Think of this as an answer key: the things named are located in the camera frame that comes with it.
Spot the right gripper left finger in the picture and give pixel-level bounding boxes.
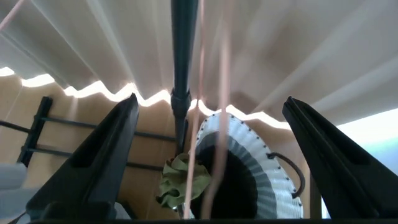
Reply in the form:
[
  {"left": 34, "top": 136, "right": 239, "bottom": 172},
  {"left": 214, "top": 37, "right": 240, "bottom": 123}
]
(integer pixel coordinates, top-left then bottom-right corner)
[{"left": 25, "top": 92, "right": 140, "bottom": 220}]

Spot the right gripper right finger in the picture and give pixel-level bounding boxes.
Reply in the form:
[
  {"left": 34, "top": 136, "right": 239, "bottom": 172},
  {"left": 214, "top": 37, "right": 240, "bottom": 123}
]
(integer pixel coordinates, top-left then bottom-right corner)
[{"left": 282, "top": 95, "right": 398, "bottom": 219}]

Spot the white laundry basket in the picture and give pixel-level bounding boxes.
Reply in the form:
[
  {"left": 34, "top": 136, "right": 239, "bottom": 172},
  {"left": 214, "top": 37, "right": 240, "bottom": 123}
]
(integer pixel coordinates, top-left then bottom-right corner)
[{"left": 188, "top": 112, "right": 307, "bottom": 220}]

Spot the black clothes rack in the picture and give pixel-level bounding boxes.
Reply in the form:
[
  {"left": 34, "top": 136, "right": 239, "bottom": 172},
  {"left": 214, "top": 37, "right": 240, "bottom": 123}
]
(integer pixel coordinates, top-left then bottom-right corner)
[{"left": 0, "top": 0, "right": 200, "bottom": 172}]

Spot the green garment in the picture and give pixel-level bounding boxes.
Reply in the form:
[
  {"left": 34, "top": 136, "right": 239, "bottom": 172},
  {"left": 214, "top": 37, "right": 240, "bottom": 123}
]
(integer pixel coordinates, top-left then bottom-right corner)
[{"left": 156, "top": 152, "right": 213, "bottom": 210}]

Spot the beige curtain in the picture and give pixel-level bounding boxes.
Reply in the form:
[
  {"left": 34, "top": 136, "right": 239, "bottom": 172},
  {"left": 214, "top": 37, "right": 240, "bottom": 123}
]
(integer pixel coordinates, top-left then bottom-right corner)
[{"left": 0, "top": 0, "right": 398, "bottom": 131}]

